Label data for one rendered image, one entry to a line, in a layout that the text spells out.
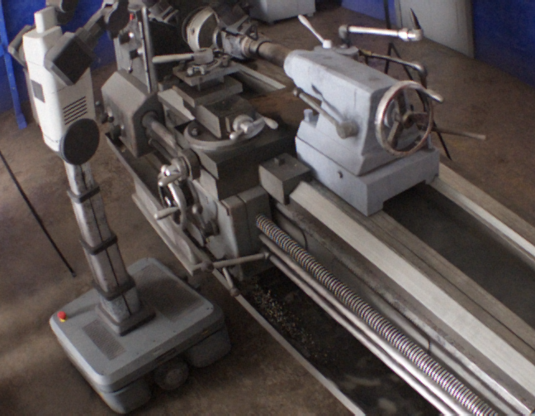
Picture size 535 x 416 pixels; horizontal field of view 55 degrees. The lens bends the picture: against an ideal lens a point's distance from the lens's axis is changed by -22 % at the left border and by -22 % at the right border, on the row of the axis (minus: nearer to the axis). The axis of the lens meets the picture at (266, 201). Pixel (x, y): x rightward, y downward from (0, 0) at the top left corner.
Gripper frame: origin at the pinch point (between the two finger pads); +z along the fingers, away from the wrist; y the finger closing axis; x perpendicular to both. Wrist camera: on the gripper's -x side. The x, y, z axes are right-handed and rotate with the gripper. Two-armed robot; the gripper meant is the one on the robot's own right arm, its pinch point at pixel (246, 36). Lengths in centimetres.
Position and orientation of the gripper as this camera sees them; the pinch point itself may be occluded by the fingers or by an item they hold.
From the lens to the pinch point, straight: 197.2
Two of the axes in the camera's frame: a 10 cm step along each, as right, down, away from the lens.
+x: -5.8, 8.0, -1.7
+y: -6.7, -3.5, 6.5
